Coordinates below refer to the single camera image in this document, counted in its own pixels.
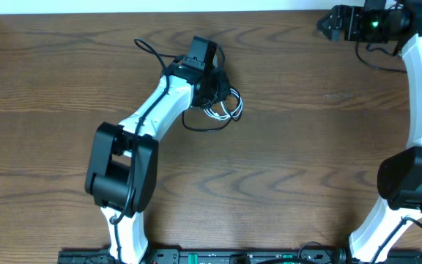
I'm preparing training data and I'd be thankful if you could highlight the white usb cable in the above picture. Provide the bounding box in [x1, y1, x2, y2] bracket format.
[203, 87, 244, 121]

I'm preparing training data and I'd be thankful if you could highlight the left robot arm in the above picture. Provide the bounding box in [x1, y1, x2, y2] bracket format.
[84, 36, 243, 263]

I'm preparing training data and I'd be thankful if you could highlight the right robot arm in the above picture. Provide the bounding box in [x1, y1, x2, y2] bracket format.
[316, 0, 422, 263]

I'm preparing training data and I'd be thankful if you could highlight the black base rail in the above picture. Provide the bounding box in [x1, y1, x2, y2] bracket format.
[56, 247, 422, 264]

